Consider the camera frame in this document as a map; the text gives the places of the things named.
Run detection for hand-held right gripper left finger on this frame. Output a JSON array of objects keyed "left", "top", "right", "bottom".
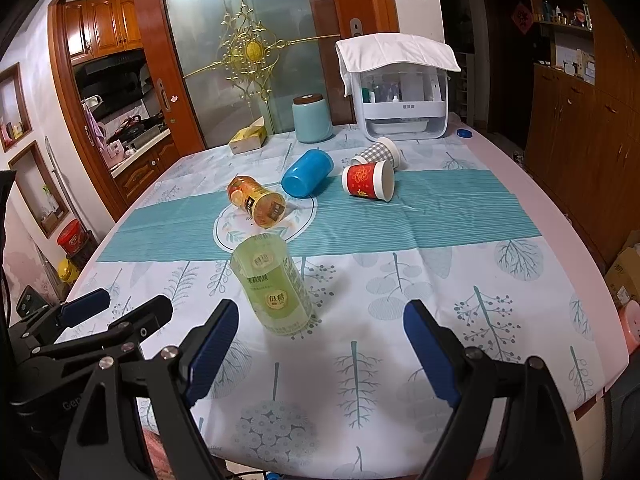
[{"left": 62, "top": 299, "right": 240, "bottom": 480}]

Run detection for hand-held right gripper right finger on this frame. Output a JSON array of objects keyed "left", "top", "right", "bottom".
[{"left": 402, "top": 300, "right": 583, "bottom": 480}]

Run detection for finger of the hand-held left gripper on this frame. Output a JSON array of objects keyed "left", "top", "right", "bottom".
[
  {"left": 31, "top": 294, "right": 174, "bottom": 362},
  {"left": 15, "top": 287, "right": 112, "bottom": 347}
]

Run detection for green translucent cup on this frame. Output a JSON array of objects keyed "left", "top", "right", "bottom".
[{"left": 230, "top": 234, "right": 313, "bottom": 336}]

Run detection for orange printed cup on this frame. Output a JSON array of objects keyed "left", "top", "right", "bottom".
[{"left": 227, "top": 175, "right": 287, "bottom": 230}]

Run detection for red paper cup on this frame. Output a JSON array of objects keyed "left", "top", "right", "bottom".
[{"left": 342, "top": 160, "right": 395, "bottom": 203}]

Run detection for blue plastic cup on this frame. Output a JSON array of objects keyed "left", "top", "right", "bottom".
[{"left": 281, "top": 148, "right": 334, "bottom": 198}]

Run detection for grey checked paper cup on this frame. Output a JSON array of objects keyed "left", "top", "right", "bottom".
[{"left": 349, "top": 137, "right": 402, "bottom": 171}]

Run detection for red round tin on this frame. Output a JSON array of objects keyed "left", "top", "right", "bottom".
[{"left": 56, "top": 219, "right": 83, "bottom": 256}]

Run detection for pink bag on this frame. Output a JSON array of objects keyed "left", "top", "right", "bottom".
[{"left": 97, "top": 137, "right": 126, "bottom": 168}]

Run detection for pink stool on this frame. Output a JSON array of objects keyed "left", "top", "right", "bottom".
[{"left": 619, "top": 301, "right": 640, "bottom": 348}]

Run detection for yellow tissue box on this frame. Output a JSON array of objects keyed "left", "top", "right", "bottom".
[{"left": 229, "top": 116, "right": 268, "bottom": 155}]

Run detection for cardboard box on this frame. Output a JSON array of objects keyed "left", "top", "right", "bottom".
[{"left": 604, "top": 245, "right": 640, "bottom": 311}]

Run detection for black range hood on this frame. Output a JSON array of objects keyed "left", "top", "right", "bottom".
[{"left": 75, "top": 50, "right": 147, "bottom": 92}]

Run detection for white storage organizer box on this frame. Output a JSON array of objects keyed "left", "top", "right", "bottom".
[{"left": 357, "top": 67, "right": 451, "bottom": 142}]

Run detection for teal canister with brown lid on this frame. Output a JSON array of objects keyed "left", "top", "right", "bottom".
[{"left": 292, "top": 93, "right": 335, "bottom": 143}]

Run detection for wooden shelf cabinet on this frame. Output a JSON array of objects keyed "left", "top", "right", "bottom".
[{"left": 520, "top": 0, "right": 640, "bottom": 271}]

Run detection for white cloth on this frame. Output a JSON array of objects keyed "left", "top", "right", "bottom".
[{"left": 335, "top": 32, "right": 462, "bottom": 98}]

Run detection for glass door with gold ornament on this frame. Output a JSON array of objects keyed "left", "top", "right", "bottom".
[{"left": 157, "top": 0, "right": 371, "bottom": 150}]

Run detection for wooden kitchen wall cabinets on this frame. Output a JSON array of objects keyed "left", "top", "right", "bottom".
[{"left": 62, "top": 0, "right": 143, "bottom": 66}]

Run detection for red wall decoration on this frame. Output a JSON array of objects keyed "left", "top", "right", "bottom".
[{"left": 511, "top": 2, "right": 535, "bottom": 36}]

